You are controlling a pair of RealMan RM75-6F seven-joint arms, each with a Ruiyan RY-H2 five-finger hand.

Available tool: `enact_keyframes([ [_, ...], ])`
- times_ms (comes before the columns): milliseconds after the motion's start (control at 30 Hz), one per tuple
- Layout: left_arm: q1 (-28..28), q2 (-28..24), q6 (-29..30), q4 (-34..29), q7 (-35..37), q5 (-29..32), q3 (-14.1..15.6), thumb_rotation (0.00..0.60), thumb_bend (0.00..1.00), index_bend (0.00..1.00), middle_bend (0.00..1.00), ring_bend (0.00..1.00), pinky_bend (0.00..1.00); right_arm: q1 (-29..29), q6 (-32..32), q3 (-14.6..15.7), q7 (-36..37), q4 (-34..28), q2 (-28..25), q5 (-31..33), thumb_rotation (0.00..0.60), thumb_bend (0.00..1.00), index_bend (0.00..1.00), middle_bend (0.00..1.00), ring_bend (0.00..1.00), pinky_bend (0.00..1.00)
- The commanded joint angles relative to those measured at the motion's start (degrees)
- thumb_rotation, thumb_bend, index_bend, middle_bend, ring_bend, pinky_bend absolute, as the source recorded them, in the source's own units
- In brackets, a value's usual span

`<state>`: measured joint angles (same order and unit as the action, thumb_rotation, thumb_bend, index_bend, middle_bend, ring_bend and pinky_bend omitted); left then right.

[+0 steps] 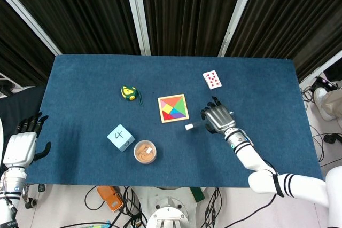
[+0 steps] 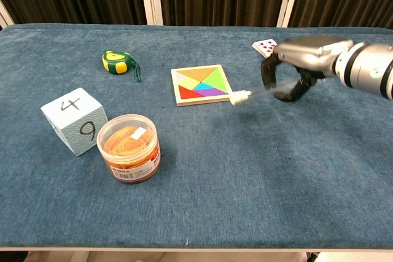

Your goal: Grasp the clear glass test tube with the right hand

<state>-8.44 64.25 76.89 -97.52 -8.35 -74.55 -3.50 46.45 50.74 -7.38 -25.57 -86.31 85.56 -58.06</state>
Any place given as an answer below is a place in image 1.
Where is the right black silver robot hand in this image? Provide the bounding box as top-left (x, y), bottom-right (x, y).
top-left (200, 96), bottom-right (237, 135)

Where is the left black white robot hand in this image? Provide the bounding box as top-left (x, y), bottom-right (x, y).
top-left (2, 112), bottom-right (52, 169)

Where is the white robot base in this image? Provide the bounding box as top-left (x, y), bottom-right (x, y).
top-left (146, 187), bottom-right (193, 228)

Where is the deck of playing cards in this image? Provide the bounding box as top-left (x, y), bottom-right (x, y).
top-left (202, 70), bottom-right (223, 90)

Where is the colourful wooden tangram puzzle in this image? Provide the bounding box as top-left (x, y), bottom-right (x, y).
top-left (157, 93), bottom-right (190, 124)

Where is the blue table cloth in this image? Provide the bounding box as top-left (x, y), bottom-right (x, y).
top-left (27, 54), bottom-right (324, 188)

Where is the dark green flat block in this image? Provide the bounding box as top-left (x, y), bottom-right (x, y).
top-left (190, 187), bottom-right (206, 203)

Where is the clear jar of rubber bands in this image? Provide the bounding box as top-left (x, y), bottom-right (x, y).
top-left (133, 139), bottom-right (158, 164)

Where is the dark pleated curtain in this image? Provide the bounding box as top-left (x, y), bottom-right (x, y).
top-left (0, 0), bottom-right (142, 56)
top-left (224, 0), bottom-right (342, 82)
top-left (0, 0), bottom-right (56, 87)
top-left (138, 0), bottom-right (248, 57)

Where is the green yellow tape measure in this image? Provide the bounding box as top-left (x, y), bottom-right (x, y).
top-left (119, 85), bottom-right (145, 106)

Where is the light blue numbered cube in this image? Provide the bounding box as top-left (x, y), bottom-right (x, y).
top-left (106, 123), bottom-right (136, 152)

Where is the orange box device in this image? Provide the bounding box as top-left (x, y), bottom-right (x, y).
top-left (97, 185), bottom-right (124, 213)

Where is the white shoe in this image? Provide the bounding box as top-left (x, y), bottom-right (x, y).
top-left (313, 87), bottom-right (338, 121)

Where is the black floor device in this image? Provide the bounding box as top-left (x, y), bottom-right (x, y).
top-left (315, 76), bottom-right (339, 90)

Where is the black power plug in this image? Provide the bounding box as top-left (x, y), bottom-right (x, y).
top-left (323, 133), bottom-right (338, 144)

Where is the beige trouser leg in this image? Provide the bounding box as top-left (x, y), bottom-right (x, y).
top-left (324, 88), bottom-right (342, 118)

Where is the black cable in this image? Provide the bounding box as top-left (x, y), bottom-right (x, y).
top-left (204, 187), bottom-right (223, 228)
top-left (218, 195), bottom-right (277, 228)
top-left (84, 185), bottom-right (114, 210)

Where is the white frame post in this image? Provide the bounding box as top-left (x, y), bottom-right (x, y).
top-left (0, 0), bottom-right (63, 56)
top-left (217, 0), bottom-right (260, 58)
top-left (122, 0), bottom-right (152, 57)
top-left (298, 51), bottom-right (342, 89)

